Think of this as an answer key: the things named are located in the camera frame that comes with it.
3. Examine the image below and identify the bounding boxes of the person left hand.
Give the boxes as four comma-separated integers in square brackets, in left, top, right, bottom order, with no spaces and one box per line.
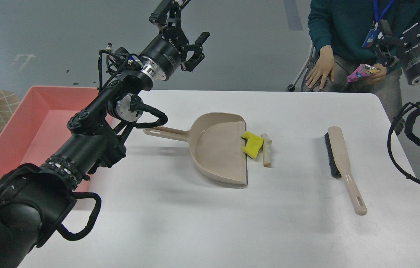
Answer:
[360,63,387,85]

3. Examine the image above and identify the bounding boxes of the beige plastic dustpan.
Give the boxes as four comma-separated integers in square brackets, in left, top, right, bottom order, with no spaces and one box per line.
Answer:
[143,112,248,186]

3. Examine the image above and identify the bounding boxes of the pink snack packet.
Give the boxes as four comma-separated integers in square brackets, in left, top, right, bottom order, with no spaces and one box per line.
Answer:
[346,63,380,83]

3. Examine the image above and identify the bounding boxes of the beige hand brush black bristles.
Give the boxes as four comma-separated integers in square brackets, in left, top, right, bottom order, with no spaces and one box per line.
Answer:
[324,127,367,216]

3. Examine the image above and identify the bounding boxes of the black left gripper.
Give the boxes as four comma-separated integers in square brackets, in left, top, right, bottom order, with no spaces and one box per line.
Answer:
[140,0,210,81]

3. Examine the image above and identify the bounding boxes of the pink plastic bin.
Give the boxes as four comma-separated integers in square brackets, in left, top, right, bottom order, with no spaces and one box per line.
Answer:
[0,86,98,178]

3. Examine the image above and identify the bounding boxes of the blue lanyard badge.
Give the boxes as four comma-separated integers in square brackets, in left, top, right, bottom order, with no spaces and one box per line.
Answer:
[362,0,395,48]

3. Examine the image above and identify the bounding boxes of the white bread slice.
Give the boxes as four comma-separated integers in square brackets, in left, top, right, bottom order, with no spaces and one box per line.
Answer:
[261,133,272,168]

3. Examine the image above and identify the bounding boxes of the person right hand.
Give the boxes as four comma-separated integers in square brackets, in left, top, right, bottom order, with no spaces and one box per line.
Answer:
[304,45,335,90]

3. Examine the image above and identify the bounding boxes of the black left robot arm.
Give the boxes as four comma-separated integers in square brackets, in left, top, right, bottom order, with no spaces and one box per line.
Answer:
[0,0,210,268]

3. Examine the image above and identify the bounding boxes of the white office chair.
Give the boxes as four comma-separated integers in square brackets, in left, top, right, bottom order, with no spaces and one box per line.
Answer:
[286,41,315,92]

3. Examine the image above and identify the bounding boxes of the yellow sponge piece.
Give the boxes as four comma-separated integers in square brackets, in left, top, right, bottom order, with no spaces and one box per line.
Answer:
[241,131,264,159]

